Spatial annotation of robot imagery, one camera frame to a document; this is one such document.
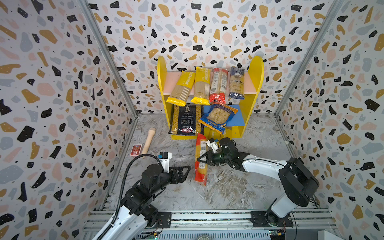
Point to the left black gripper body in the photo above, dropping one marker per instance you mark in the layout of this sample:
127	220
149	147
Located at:
165	180

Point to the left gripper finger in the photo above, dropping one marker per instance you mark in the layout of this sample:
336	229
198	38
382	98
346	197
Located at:
180	179
181	171

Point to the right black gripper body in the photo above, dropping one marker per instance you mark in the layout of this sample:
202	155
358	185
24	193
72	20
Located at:
214	157

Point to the red long spaghetti pack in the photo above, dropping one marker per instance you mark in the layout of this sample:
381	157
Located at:
201	148

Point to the blue orange orecchiette bag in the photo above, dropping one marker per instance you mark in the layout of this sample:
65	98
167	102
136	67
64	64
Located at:
217	117

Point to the dark penne pasta bag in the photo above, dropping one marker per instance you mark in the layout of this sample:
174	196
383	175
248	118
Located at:
185	120

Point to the yellow Pastatime spaghetti pack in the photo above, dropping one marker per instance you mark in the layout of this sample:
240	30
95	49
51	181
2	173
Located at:
181	91

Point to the red clear spaghetti pack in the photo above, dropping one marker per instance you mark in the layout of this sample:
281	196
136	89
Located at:
219	86

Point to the blue yellow spaghetti pack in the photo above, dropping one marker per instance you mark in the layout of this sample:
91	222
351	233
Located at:
237	83

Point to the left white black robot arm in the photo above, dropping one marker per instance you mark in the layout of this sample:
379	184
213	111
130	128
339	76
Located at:
135	211

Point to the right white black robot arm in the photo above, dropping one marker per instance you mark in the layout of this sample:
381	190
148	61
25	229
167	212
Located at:
298	182

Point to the pink upper shelf board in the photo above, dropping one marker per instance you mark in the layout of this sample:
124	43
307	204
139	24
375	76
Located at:
173	77

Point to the red playing card box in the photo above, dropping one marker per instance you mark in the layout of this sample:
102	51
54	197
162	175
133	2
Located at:
136	150

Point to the wooden rolling pin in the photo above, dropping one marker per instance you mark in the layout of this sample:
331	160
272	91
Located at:
151	134

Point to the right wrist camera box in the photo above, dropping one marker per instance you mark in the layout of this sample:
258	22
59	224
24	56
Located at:
211	143

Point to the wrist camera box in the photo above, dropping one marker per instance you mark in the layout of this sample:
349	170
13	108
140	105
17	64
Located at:
211	143
164	158

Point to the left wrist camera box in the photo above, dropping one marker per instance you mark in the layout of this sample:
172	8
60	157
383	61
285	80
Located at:
164	158

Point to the yellow shelf unit frame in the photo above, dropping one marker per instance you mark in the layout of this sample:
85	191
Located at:
256	73

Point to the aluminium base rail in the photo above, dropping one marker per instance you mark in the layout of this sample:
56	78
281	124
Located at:
240	225

